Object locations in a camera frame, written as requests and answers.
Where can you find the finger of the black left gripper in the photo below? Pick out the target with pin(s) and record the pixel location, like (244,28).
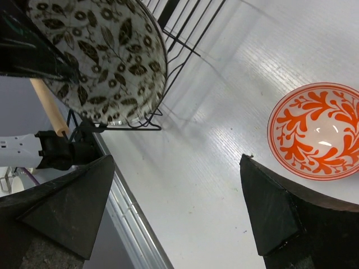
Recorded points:
(26,52)

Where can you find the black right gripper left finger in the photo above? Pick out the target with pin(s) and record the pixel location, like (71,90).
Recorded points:
(55,224)

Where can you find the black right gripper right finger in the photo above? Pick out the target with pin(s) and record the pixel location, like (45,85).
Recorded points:
(297,227)

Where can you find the black floral patterned bowl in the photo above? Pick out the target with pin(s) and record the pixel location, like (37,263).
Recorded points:
(117,48)

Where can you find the orange white patterned bowl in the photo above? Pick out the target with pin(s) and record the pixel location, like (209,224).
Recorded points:
(313,131)

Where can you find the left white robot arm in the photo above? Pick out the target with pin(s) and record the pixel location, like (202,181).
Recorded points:
(47,150)

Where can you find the near wooden rack handle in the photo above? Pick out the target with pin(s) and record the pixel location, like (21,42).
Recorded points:
(50,107)

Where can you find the black wire dish rack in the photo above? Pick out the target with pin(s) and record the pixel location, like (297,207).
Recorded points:
(184,25)

